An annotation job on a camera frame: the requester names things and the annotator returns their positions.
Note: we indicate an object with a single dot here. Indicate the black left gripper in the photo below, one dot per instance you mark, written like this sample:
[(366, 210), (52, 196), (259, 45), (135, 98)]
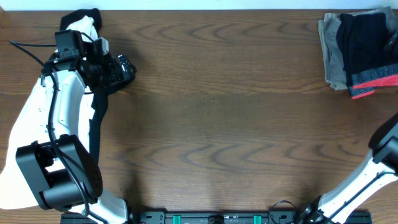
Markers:
[(115, 78)]

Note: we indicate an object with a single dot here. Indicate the black leggings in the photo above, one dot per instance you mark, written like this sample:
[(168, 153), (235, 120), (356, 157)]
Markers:
[(361, 40)]

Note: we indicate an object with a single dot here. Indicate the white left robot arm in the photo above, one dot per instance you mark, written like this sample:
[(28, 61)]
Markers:
[(61, 172)]

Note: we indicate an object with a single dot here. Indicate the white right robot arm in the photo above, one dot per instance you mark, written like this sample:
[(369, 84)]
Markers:
[(378, 168)]

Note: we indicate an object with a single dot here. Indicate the black garment under t-shirt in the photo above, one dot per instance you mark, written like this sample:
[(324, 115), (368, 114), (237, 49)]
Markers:
[(89, 21)]

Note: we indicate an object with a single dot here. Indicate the grey folded trousers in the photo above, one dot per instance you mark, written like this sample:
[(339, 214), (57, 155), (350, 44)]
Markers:
[(335, 76)]

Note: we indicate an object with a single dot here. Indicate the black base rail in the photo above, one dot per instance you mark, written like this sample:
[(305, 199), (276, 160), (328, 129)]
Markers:
[(207, 218)]

